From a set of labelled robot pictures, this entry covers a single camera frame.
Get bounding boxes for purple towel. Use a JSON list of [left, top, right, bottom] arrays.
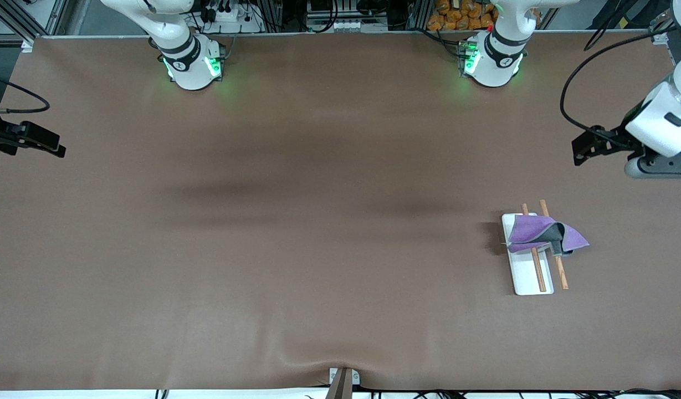
[[503, 214, 591, 259]]

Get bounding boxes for white rack with wooden bars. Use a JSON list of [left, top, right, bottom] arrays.
[[501, 198, 569, 296]]

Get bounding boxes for orange snack bags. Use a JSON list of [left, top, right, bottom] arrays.
[[427, 0, 499, 32]]

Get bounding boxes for white power strip black plugs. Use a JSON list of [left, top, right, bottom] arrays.
[[199, 0, 263, 34]]

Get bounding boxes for brown table mat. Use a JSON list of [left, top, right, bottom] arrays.
[[0, 30, 681, 392]]

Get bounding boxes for white socket strip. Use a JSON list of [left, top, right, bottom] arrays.
[[310, 19, 364, 33]]

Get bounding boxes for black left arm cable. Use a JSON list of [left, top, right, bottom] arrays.
[[560, 0, 681, 146]]

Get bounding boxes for aluminium frame profile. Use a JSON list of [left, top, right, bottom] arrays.
[[0, 0, 70, 48], [648, 0, 681, 56]]

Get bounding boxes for metal camera mount clamp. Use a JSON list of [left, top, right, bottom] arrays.
[[325, 367, 361, 399]]

